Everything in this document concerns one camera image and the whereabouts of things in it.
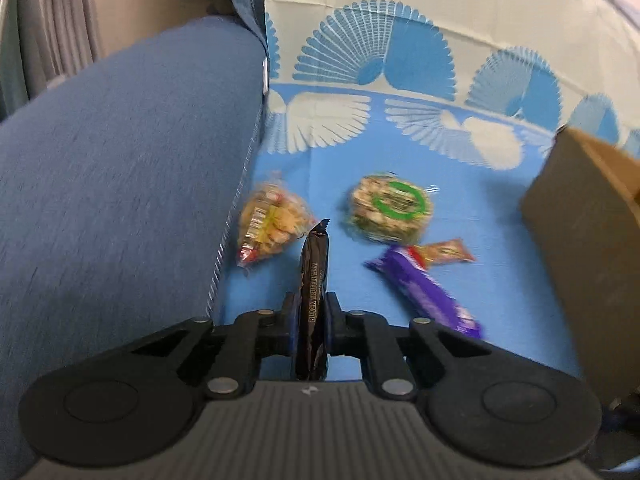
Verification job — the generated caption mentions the purple chocolate bar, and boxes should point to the purple chocolate bar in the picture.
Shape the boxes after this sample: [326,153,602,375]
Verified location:
[364,245,485,339]

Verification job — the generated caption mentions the grey curtain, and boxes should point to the grey curtain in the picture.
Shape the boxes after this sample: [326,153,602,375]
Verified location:
[0,0,103,123]

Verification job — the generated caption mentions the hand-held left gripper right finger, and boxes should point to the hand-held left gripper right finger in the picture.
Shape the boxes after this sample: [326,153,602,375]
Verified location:
[324,292,511,401]

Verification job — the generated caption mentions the black chocolate bar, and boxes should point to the black chocolate bar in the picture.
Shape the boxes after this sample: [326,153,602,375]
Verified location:
[294,218,332,381]

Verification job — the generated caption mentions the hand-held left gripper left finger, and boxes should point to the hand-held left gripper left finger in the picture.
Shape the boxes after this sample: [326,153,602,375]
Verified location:
[115,291,296,401]

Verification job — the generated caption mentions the brown cardboard box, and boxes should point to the brown cardboard box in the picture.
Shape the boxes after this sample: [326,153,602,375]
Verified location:
[520,126,640,406]

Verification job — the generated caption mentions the clear peanut snack bag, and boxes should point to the clear peanut snack bag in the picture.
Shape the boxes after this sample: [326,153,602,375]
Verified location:
[236,175,318,268]

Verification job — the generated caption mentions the round puffed grain cake packet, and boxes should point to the round puffed grain cake packet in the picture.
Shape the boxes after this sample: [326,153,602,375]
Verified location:
[341,172,441,246]

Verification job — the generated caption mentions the small red candy packet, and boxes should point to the small red candy packet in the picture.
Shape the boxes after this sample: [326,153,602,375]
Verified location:
[407,238,476,267]

